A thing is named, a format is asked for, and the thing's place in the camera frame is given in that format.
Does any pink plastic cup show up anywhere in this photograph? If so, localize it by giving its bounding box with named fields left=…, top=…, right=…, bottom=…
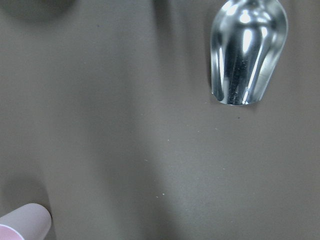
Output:
left=0, top=203, right=52, bottom=240

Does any shiny metal scoop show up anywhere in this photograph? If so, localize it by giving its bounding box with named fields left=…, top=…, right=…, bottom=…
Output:
left=210, top=0, right=288, bottom=106

